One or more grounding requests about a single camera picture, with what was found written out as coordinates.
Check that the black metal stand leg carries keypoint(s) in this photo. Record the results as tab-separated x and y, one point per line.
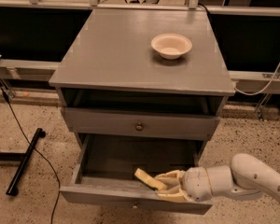
22	158

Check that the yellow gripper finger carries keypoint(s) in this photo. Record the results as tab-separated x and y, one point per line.
171	178
175	195

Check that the open lower grey drawer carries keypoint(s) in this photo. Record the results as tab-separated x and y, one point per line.
104	174

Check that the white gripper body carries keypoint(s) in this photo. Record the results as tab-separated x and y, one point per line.
196	183

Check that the yellow sponge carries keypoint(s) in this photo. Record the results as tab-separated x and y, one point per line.
149	180

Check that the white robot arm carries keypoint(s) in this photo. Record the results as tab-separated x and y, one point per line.
245	179

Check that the white paper bowl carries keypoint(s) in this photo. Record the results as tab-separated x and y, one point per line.
171	46

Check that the closed upper grey drawer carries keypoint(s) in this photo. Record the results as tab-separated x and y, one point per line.
146	124

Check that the grey wooden drawer cabinet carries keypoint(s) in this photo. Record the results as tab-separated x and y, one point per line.
113	66

